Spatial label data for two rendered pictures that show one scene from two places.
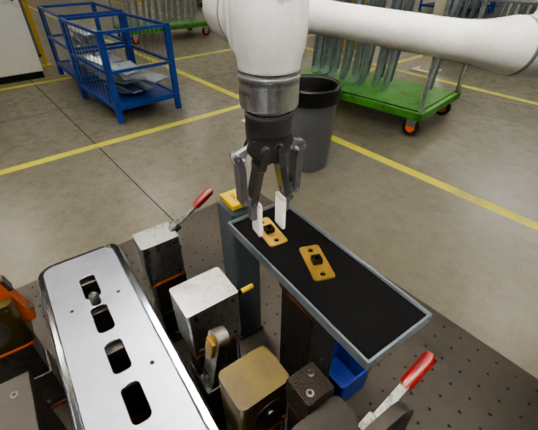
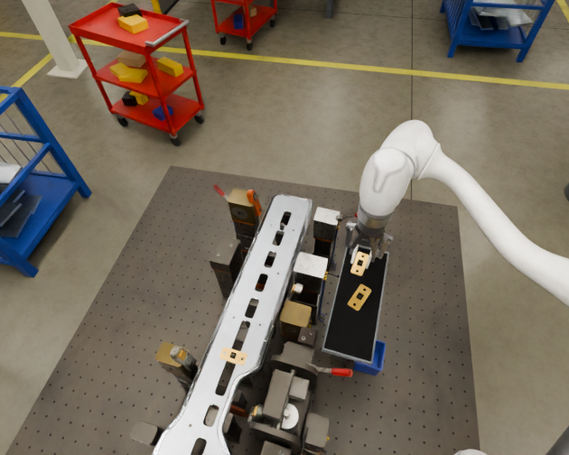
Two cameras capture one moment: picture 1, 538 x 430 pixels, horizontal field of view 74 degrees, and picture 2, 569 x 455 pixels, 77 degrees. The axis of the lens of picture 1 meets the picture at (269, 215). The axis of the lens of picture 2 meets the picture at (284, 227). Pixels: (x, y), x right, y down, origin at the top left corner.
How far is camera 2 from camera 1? 65 cm
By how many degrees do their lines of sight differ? 40
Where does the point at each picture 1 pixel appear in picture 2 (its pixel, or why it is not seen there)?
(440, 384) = (417, 420)
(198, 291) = (309, 263)
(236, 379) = (289, 308)
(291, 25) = (377, 201)
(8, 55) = not seen: outside the picture
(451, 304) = not seen: outside the picture
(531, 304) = not seen: outside the picture
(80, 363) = (256, 251)
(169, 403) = (270, 293)
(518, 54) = (564, 297)
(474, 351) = (464, 434)
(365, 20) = (471, 203)
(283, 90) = (370, 219)
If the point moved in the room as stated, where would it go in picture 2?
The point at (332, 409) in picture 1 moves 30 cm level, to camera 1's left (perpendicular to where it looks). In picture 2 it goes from (306, 351) to (248, 281)
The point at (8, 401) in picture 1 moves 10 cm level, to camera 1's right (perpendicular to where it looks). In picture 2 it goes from (228, 246) to (243, 264)
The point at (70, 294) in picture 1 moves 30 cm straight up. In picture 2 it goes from (275, 216) to (273, 162)
